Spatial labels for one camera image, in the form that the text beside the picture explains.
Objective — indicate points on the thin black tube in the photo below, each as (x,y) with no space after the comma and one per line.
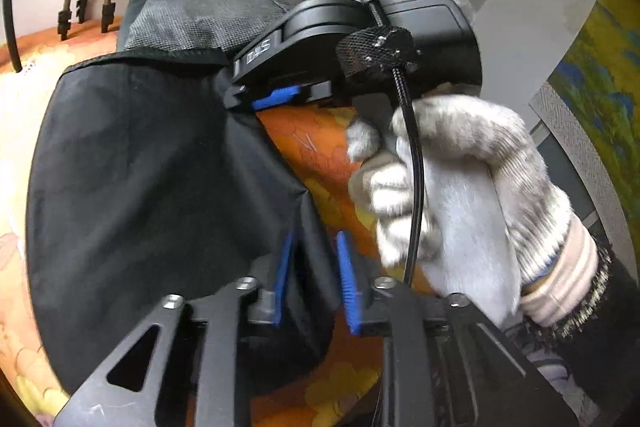
(12,37)

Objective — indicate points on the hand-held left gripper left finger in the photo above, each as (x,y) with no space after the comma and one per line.
(284,272)

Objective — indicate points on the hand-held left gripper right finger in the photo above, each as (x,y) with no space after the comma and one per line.
(347,277)

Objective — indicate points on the grey woven cloth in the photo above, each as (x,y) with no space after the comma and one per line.
(200,12)

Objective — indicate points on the person's right forearm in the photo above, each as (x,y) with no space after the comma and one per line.
(600,307)

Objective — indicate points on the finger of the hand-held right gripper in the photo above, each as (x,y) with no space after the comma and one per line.
(275,97)

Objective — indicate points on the black pants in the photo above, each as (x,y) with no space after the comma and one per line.
(150,182)

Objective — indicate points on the orange floral blanket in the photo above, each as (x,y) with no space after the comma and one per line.
(310,147)

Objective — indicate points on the yellow green wall painting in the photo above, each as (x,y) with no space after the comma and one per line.
(600,97)

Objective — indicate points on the person's right hand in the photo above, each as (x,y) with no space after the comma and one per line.
(470,187)

